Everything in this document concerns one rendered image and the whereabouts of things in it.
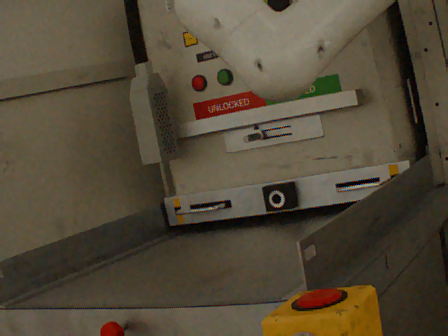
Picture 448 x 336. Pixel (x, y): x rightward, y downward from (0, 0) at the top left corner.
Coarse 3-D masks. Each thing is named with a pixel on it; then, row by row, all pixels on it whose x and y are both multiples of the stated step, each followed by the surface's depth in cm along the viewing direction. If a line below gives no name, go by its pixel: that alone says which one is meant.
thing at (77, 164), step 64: (0, 0) 147; (64, 0) 158; (0, 64) 146; (64, 64) 157; (128, 64) 169; (0, 128) 145; (64, 128) 156; (128, 128) 168; (0, 192) 143; (64, 192) 154; (128, 192) 166; (0, 256) 142
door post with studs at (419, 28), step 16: (400, 0) 139; (416, 0) 137; (416, 16) 138; (432, 16) 136; (416, 32) 139; (432, 32) 137; (416, 48) 140; (432, 48) 137; (416, 64) 140; (432, 64) 138; (416, 80) 141; (432, 80) 139; (432, 96) 139; (432, 112) 140; (432, 128) 141; (432, 144) 141; (432, 160) 142
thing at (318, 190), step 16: (400, 160) 132; (320, 176) 139; (336, 176) 137; (352, 176) 135; (368, 176) 134; (208, 192) 151; (224, 192) 149; (240, 192) 147; (256, 192) 146; (304, 192) 141; (320, 192) 139; (336, 192) 138; (352, 192) 136; (368, 192) 134; (176, 208) 155; (192, 208) 154; (224, 208) 150; (240, 208) 148; (256, 208) 146; (304, 208) 141; (176, 224) 156
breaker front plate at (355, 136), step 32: (160, 0) 151; (160, 32) 152; (160, 64) 153; (192, 64) 150; (224, 64) 146; (352, 64) 133; (192, 96) 151; (320, 128) 138; (352, 128) 135; (384, 128) 132; (192, 160) 153; (224, 160) 149; (256, 160) 146; (288, 160) 143; (320, 160) 140; (352, 160) 136; (384, 160) 133; (192, 192) 154
